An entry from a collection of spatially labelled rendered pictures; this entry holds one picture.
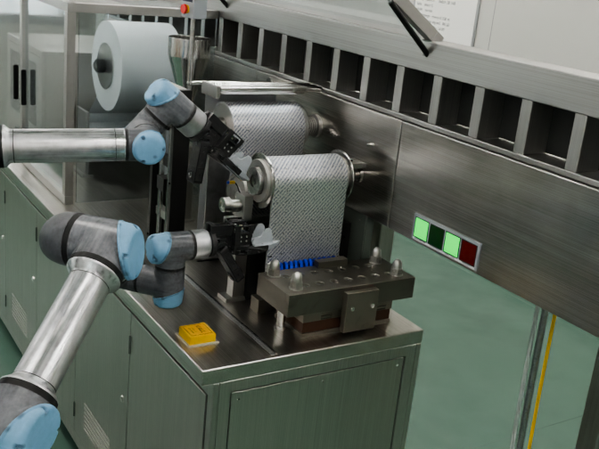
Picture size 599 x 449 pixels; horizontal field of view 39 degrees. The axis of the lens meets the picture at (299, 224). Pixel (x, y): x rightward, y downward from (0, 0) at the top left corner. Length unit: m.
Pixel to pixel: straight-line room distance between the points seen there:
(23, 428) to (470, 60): 1.28
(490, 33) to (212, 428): 3.77
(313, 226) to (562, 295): 0.74
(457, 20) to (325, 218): 3.40
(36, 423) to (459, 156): 1.15
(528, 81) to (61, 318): 1.10
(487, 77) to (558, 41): 2.98
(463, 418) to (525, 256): 1.91
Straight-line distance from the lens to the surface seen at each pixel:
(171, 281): 2.13
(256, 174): 2.23
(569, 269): 1.90
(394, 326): 2.33
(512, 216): 1.99
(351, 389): 2.28
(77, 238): 1.78
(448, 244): 2.15
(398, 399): 2.40
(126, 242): 1.74
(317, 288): 2.17
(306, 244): 2.32
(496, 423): 3.83
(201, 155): 2.15
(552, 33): 5.05
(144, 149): 1.95
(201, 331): 2.13
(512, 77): 1.99
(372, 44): 2.39
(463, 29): 5.55
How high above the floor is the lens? 1.85
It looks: 18 degrees down
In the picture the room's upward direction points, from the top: 6 degrees clockwise
